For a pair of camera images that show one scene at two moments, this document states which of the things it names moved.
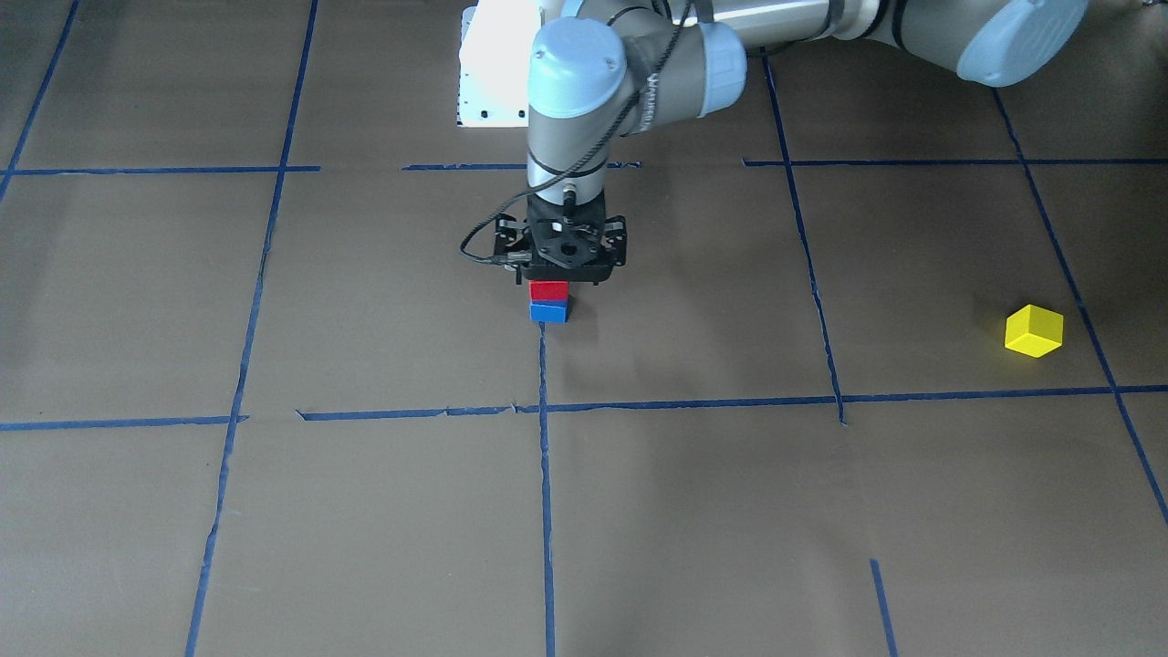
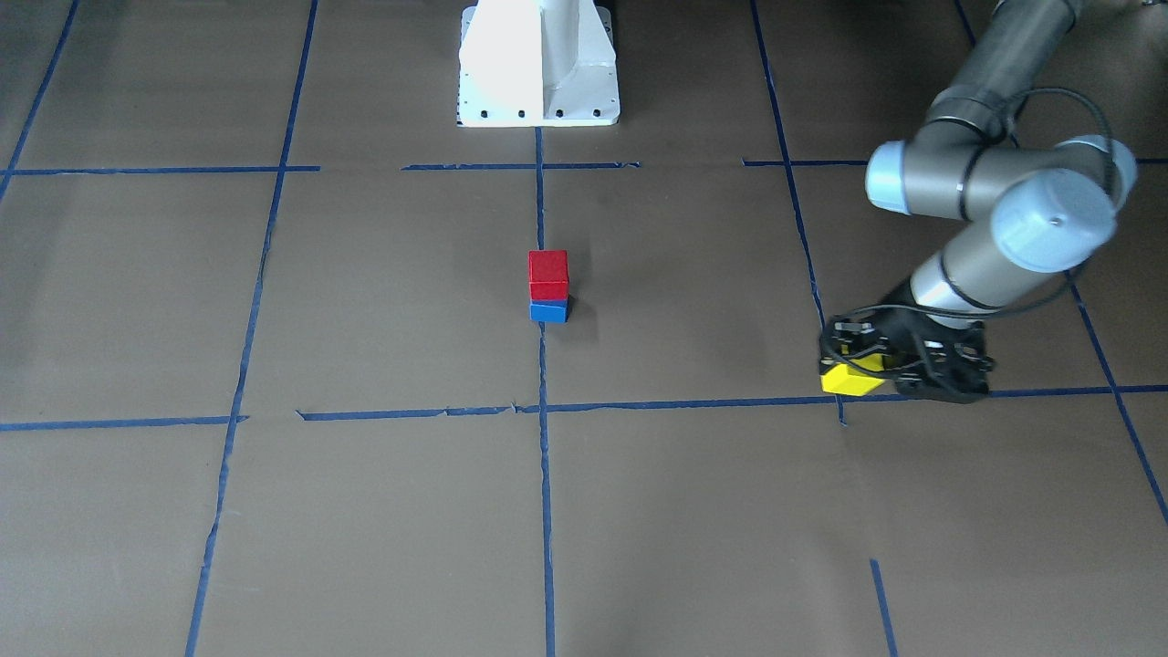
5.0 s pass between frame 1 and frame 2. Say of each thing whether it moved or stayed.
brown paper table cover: stayed
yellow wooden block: moved
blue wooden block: stayed
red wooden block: stayed
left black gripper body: moved
